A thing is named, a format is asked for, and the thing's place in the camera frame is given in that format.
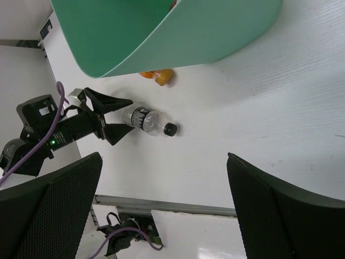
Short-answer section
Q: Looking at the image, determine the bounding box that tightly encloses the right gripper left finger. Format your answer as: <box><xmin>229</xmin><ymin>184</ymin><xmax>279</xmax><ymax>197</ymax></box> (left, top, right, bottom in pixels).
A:
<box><xmin>1</xmin><ymin>152</ymin><xmax>102</xmax><ymax>258</ymax></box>

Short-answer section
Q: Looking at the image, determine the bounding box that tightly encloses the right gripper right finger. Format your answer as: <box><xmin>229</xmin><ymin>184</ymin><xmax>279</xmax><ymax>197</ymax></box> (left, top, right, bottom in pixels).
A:
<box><xmin>226</xmin><ymin>153</ymin><xmax>344</xmax><ymax>258</ymax></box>

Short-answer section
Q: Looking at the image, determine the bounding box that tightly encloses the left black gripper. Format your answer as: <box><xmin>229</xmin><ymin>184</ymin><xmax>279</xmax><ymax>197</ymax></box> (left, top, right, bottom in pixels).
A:
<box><xmin>78</xmin><ymin>87</ymin><xmax>134</xmax><ymax>146</ymax></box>

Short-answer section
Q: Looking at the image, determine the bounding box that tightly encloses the clear bottle black label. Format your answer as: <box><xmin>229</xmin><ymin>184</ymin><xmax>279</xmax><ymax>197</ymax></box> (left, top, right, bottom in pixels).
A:
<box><xmin>121</xmin><ymin>104</ymin><xmax>178</xmax><ymax>137</ymax></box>

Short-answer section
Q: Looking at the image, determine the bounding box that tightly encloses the orange plastic bottle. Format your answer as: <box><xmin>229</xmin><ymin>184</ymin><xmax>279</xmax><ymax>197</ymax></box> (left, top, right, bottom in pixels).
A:
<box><xmin>139</xmin><ymin>69</ymin><xmax>174</xmax><ymax>86</ymax></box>

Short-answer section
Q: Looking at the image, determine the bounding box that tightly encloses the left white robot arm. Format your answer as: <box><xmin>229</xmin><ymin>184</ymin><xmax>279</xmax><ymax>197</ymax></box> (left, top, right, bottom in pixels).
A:
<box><xmin>1</xmin><ymin>87</ymin><xmax>133</xmax><ymax>176</ymax></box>

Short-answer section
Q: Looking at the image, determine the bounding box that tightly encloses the green plastic bin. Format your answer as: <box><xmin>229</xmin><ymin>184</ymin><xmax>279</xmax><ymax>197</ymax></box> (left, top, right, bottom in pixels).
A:
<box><xmin>52</xmin><ymin>0</ymin><xmax>282</xmax><ymax>78</ymax></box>

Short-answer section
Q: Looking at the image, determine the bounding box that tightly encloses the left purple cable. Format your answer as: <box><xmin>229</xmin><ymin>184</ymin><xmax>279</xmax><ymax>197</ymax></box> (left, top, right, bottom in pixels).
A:
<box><xmin>0</xmin><ymin>81</ymin><xmax>71</xmax><ymax>187</ymax></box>

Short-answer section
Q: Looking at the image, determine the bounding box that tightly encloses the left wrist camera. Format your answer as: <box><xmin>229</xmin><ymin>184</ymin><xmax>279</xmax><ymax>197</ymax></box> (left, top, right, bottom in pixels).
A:
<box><xmin>16</xmin><ymin>94</ymin><xmax>57</xmax><ymax>128</ymax></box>

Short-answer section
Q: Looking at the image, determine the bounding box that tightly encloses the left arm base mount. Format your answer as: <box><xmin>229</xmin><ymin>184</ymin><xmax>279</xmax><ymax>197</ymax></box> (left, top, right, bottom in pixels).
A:
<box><xmin>97</xmin><ymin>212</ymin><xmax>163</xmax><ymax>258</ymax></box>

